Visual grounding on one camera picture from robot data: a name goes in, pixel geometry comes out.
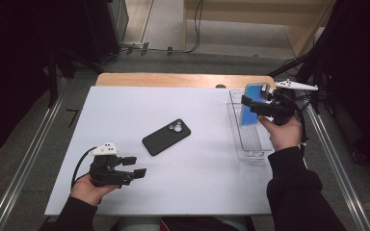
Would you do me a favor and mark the right hand-held gripper cable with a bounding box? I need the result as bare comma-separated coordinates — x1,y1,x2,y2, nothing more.
293,95,310,147

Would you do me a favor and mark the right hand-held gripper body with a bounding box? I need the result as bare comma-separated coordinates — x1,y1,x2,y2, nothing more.
253,79,319,126

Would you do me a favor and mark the left hand-held gripper cable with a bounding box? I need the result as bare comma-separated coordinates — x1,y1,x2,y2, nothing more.
71,146,97,189

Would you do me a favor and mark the aluminium rail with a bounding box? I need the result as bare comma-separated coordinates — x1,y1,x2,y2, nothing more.
303,95,370,231
0,78,67,231

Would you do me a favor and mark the black phone case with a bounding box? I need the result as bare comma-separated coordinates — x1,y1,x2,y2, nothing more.
142,118,192,157

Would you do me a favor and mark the black floor cable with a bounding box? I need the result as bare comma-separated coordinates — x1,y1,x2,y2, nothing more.
121,0,205,54

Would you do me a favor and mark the black cabinet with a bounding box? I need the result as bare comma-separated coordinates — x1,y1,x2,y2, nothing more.
83,0,130,64

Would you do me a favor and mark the person's right hand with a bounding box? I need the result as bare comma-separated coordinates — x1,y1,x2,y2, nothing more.
258,115,304,152

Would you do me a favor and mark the dark curtain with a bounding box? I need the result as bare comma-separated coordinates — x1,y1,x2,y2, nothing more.
0,0,88,162
302,0,370,173

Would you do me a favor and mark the clear plastic tray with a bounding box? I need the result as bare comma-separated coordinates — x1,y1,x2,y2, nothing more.
226,89,275,161

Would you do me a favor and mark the wooden shelf unit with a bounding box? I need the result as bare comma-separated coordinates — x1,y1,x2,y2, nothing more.
182,0,337,58

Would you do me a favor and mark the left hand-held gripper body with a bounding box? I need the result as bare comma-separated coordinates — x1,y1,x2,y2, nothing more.
88,141,136,189

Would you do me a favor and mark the person's left hand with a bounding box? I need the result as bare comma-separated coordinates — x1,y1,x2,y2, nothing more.
70,174,120,206

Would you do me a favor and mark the hand-held gripper cable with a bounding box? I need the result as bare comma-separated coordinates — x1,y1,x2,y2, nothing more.
293,95,310,147
71,146,97,189

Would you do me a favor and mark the blue gradient phone case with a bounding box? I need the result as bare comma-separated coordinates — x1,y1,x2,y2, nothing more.
239,82,272,128

